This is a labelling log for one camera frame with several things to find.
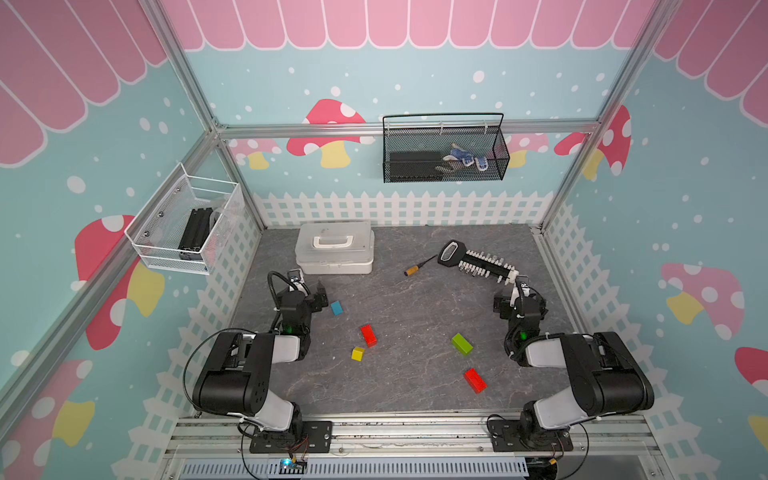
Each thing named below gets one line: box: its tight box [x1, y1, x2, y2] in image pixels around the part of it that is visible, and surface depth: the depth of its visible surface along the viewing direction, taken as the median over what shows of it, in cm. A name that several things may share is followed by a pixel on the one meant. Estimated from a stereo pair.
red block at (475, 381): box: [463, 368, 488, 394], surface depth 84 cm
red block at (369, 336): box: [360, 324, 378, 348], surface depth 93 cm
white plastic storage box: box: [295, 221, 375, 275], surface depth 102 cm
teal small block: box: [330, 300, 344, 316], surface depth 99 cm
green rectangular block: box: [452, 332, 474, 356], surface depth 90 cm
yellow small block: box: [351, 346, 365, 362], surface depth 89 cm
